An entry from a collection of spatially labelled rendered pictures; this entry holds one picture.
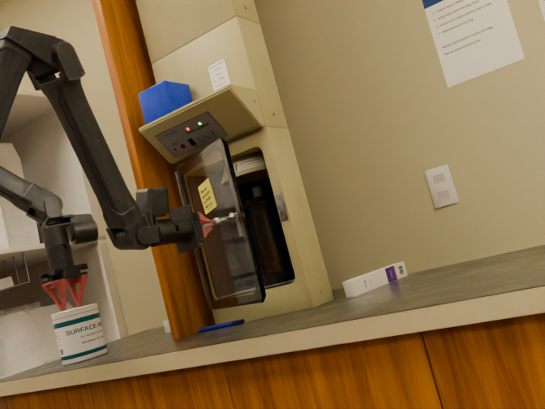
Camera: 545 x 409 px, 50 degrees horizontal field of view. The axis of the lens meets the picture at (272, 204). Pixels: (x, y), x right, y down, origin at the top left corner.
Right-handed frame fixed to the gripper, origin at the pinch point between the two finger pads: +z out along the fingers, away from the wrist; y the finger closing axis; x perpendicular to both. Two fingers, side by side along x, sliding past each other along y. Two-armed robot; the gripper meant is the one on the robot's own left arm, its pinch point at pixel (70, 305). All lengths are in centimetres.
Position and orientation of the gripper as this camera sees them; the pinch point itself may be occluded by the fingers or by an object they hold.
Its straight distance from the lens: 150.9
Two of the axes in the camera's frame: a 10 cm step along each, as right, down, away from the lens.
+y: 5.4, -0.6, 8.4
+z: 2.5, 9.6, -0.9
